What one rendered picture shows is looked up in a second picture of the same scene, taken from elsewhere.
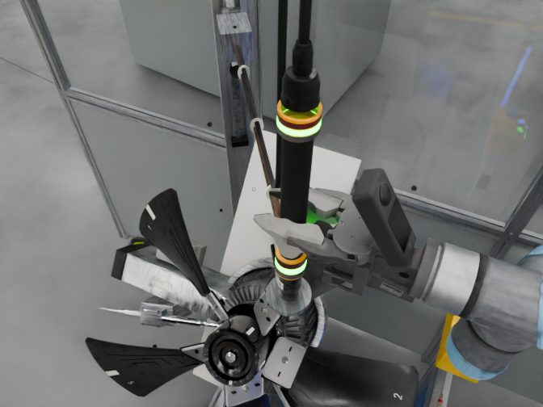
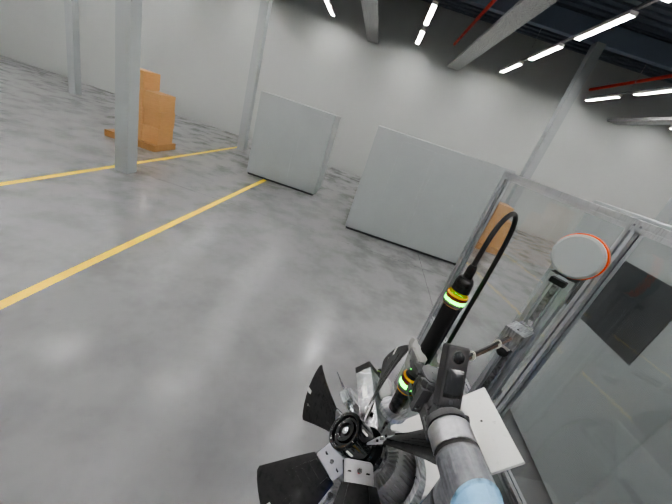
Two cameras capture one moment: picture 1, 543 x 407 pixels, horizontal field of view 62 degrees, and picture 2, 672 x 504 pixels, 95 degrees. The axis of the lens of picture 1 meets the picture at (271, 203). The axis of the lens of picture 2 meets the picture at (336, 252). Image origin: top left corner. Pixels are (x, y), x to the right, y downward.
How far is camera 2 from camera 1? 0.41 m
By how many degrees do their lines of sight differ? 51
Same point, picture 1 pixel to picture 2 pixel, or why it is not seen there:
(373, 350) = not seen: outside the picture
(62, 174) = not seen: hidden behind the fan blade
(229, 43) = (507, 332)
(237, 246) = (411, 425)
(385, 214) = (449, 363)
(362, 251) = (428, 378)
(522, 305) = (462, 470)
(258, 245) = not seen: hidden behind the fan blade
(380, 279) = (425, 410)
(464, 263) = (461, 428)
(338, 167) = (505, 449)
